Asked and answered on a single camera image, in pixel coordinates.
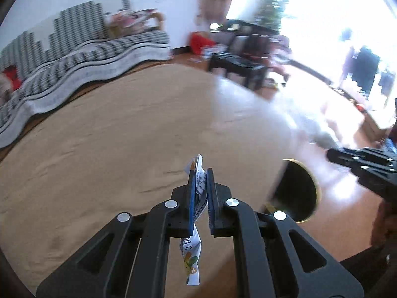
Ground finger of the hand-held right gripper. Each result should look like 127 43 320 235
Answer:
327 147 397 176

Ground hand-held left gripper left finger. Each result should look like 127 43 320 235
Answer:
35 169 199 298

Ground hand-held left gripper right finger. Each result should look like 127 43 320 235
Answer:
205 168 364 298

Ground white printed snack wrapper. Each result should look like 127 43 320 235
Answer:
179 153 207 286

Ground black bin with yellow rim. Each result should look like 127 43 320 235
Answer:
269 159 319 223

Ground person's right hand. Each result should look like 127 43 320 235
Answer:
370 199 397 249

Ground dark hanging clothes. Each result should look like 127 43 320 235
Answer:
337 27 397 100

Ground dark low table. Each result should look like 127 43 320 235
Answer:
208 53 269 91

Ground red plastic bag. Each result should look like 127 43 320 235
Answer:
189 32 218 55

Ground green potted plant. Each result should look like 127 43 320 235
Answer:
255 0 291 34

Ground sofa with checked cover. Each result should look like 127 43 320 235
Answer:
0 0 174 149

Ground floral bag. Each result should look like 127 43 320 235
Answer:
104 9 165 38

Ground red cushion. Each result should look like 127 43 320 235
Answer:
1 66 23 91

